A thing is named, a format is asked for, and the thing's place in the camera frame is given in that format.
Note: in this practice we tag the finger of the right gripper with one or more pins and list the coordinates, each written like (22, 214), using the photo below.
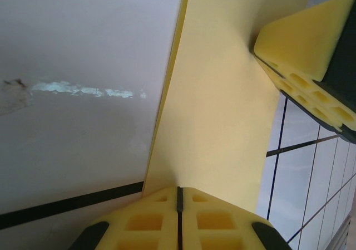
(300, 38)
(306, 103)

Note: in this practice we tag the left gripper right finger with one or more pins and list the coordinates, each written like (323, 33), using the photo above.
(217, 227)

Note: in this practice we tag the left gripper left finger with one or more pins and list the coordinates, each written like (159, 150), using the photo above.
(144, 225)

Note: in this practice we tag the yellow paper sheet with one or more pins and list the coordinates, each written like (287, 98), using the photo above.
(217, 108)

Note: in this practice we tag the long aluminium mounting rail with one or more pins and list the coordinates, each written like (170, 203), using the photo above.
(347, 239)

